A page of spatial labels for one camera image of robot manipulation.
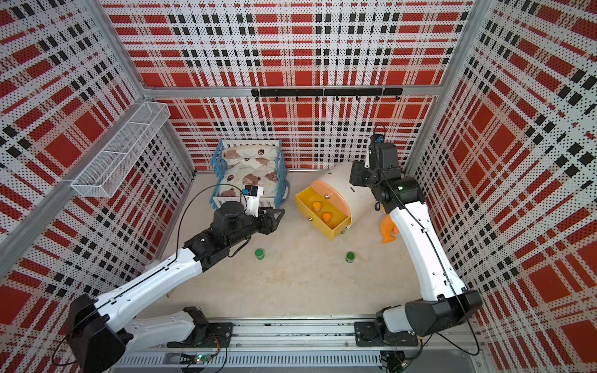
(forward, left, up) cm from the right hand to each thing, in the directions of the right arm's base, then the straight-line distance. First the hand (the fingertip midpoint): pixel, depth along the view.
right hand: (364, 167), depth 72 cm
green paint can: (-13, +38, -34) cm, 52 cm away
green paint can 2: (-15, +2, -34) cm, 37 cm away
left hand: (-9, +26, -10) cm, 30 cm away
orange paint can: (-3, +11, -24) cm, 27 cm away
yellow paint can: (+3, +15, -24) cm, 29 cm away
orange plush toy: (-3, -15, -34) cm, 37 cm away
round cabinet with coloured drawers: (0, +9, -19) cm, 21 cm away
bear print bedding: (+29, +48, -26) cm, 62 cm away
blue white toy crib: (+25, +31, -34) cm, 52 cm away
